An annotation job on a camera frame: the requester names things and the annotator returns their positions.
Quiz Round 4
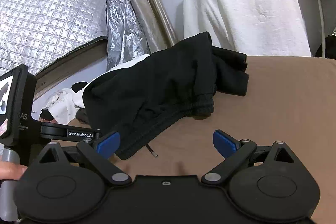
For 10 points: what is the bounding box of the white tube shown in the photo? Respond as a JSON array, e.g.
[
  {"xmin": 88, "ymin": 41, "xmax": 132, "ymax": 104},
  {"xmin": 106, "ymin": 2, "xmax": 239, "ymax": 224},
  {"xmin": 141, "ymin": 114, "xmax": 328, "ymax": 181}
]
[{"xmin": 314, "ymin": 0, "xmax": 327, "ymax": 59}]

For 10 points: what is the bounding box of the brown wooden frame board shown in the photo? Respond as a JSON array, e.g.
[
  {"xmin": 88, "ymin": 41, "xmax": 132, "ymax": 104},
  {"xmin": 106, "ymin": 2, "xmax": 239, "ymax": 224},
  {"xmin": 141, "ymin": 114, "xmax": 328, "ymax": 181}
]
[{"xmin": 33, "ymin": 39, "xmax": 109, "ymax": 101}]

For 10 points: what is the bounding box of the white garment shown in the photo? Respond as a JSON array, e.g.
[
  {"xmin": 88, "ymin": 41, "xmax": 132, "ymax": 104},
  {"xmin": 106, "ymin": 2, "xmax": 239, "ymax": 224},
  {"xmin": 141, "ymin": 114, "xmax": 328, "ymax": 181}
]
[{"xmin": 72, "ymin": 54, "xmax": 151, "ymax": 109}]

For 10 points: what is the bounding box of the small black garment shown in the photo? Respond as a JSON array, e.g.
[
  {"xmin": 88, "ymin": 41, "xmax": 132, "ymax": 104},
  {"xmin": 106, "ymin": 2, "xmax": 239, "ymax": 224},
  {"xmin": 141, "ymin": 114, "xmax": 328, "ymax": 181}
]
[{"xmin": 211, "ymin": 46, "xmax": 249, "ymax": 97}]

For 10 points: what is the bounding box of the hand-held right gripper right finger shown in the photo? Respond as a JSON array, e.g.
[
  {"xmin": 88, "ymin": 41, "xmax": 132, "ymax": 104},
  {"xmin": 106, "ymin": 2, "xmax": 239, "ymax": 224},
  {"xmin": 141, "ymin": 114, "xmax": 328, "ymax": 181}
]
[{"xmin": 201, "ymin": 130, "xmax": 297, "ymax": 186}]

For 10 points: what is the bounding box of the person's left hand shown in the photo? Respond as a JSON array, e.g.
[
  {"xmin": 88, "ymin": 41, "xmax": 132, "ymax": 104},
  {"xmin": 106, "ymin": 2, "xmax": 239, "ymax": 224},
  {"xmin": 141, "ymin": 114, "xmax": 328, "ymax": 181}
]
[{"xmin": 0, "ymin": 162, "xmax": 28, "ymax": 182}]

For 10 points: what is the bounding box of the large black garment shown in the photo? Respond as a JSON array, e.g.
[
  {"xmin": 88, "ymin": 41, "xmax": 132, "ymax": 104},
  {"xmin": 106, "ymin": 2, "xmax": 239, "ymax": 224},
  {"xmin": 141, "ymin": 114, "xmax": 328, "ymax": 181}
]
[{"xmin": 84, "ymin": 32, "xmax": 218, "ymax": 161}]

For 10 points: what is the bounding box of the beige metal rail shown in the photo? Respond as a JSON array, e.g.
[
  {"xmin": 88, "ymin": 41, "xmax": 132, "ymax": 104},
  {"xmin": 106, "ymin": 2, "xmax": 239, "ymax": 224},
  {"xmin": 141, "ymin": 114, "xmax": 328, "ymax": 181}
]
[{"xmin": 109, "ymin": 0, "xmax": 177, "ymax": 52}]

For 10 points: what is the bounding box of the crinkled silver foil curtain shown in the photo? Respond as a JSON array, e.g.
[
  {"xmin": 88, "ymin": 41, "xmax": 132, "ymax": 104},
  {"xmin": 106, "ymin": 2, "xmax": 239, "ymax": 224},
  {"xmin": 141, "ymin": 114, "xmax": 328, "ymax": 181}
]
[{"xmin": 89, "ymin": 0, "xmax": 168, "ymax": 69}]

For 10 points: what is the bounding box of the white printed cloth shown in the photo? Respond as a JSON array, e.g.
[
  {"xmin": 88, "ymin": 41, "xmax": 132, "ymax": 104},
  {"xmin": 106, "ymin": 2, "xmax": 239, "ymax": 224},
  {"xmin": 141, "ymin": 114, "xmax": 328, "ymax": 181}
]
[{"xmin": 39, "ymin": 88, "xmax": 79, "ymax": 125}]

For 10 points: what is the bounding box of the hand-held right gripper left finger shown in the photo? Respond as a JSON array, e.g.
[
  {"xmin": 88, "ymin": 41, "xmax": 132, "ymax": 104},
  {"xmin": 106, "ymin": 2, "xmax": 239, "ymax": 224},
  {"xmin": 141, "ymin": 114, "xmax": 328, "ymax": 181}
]
[{"xmin": 38, "ymin": 131, "xmax": 132, "ymax": 186}]

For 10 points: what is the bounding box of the silver quilted insulation sheet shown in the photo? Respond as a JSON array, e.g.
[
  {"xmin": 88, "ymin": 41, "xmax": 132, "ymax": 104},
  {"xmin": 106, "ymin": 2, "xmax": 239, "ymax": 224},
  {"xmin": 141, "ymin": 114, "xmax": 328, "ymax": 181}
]
[{"xmin": 0, "ymin": 0, "xmax": 108, "ymax": 76}]

